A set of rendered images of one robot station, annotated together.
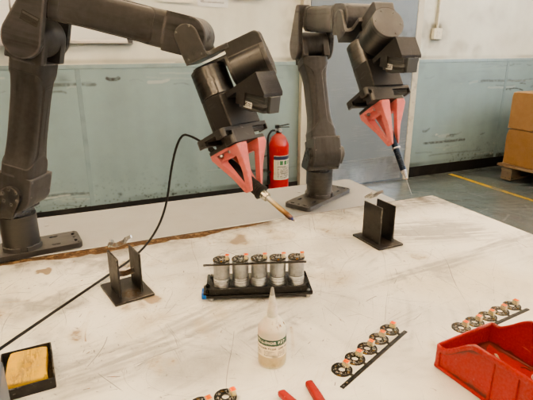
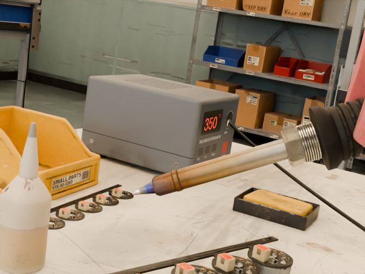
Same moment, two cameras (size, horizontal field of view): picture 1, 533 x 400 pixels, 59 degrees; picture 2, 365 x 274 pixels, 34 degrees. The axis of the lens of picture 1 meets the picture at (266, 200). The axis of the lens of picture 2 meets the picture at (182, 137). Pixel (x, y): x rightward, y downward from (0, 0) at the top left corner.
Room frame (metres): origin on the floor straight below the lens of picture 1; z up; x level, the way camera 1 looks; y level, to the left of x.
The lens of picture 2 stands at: (0.84, -0.17, 0.93)
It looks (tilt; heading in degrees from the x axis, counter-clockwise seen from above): 12 degrees down; 141
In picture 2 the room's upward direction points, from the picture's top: 9 degrees clockwise
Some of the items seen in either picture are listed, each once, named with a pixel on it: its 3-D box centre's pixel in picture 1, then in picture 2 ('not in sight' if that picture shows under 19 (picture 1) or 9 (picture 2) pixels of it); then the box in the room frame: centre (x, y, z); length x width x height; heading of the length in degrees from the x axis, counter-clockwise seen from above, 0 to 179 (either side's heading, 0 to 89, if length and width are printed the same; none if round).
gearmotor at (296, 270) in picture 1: (296, 271); not in sight; (0.65, -0.04, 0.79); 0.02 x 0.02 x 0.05
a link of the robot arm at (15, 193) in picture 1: (20, 197); not in sight; (0.81, 0.44, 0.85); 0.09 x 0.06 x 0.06; 174
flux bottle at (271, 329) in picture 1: (272, 325); (26, 194); (0.49, -0.01, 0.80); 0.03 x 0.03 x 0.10
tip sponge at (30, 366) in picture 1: (28, 369); (276, 206); (0.46, 0.28, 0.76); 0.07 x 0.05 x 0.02; 27
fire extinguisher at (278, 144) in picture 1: (278, 161); not in sight; (3.44, -0.09, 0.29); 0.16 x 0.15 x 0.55; 114
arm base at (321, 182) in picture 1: (319, 183); not in sight; (1.12, -0.13, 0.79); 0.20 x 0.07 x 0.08; 142
